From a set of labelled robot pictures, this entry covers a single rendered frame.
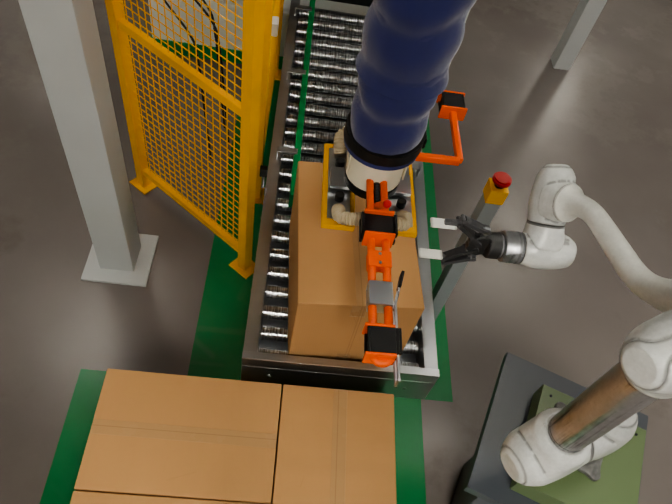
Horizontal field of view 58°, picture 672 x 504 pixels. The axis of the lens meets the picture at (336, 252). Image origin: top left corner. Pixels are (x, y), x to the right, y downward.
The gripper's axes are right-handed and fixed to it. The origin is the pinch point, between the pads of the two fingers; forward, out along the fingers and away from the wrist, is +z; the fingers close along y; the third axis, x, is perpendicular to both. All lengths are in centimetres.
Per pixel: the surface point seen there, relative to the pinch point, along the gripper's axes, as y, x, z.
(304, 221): 30, 26, 33
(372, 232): -3.8, -3.1, 16.3
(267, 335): 71, 4, 41
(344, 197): 9.3, 20.0, 22.2
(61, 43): -4, 59, 114
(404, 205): 7.7, 18.1, 4.1
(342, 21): 70, 211, 17
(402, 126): -24.4, 16.0, 12.2
